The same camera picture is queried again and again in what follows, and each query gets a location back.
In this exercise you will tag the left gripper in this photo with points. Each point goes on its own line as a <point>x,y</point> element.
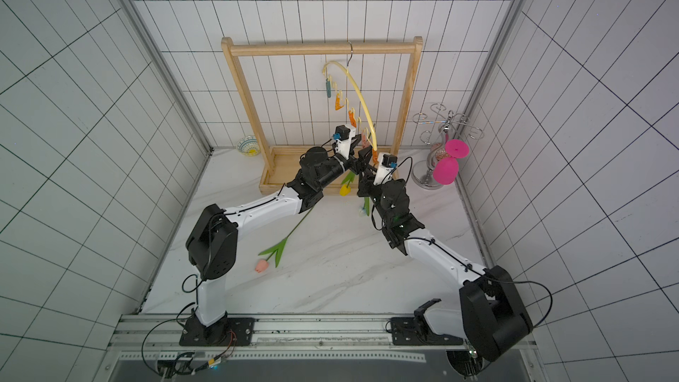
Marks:
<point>356,164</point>

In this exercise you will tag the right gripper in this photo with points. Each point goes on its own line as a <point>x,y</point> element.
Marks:
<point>368,179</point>

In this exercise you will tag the white tulip flower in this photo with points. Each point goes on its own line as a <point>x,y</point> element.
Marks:
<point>367,206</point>

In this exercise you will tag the yellow tulip flower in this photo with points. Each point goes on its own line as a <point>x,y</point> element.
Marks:
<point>346,184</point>

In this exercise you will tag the orange clothespin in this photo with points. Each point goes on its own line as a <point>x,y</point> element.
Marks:
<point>339,101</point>
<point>352,119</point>

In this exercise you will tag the yellow wavy clothes hanger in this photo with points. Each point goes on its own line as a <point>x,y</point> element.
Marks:
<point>365,123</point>

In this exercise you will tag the pink tulip flower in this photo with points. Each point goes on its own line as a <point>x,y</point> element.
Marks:
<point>274,254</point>

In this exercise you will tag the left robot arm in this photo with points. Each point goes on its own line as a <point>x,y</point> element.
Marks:
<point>212,245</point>

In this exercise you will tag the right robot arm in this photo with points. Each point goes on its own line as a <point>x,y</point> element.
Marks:
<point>489,312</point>

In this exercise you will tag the red patterned cup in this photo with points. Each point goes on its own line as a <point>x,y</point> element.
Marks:
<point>437,153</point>

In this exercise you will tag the teal clothespin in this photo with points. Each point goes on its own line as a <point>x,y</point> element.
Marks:
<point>328,87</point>

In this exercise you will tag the patterned small bowl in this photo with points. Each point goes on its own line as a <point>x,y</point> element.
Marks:
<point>249,146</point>

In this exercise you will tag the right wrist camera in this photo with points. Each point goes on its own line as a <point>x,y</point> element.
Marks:
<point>386,166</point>

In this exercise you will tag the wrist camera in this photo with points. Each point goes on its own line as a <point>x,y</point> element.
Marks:
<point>342,140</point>
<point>386,166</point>

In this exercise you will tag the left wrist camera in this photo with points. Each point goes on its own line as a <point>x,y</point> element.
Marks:
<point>342,140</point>

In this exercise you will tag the silver wire glass rack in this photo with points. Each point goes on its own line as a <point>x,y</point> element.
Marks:
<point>442,129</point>

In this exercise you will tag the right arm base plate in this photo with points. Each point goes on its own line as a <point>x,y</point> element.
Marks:
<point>415,330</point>

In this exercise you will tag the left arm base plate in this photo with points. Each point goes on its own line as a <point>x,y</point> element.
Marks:
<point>226,331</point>

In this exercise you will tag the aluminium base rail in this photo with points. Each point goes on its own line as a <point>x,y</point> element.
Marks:
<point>152,341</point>

